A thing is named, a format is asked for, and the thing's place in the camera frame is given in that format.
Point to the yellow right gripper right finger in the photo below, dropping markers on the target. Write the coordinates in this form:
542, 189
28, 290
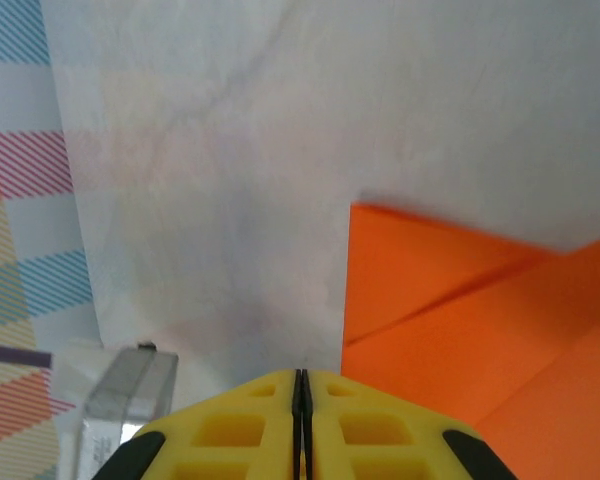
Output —
390, 440

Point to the clear plastic box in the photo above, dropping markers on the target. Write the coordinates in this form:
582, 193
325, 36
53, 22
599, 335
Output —
130, 385

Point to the orange cloth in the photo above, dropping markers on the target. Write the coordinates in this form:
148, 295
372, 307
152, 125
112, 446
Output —
480, 325

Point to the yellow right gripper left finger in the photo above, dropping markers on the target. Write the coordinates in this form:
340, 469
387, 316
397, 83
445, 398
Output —
220, 440

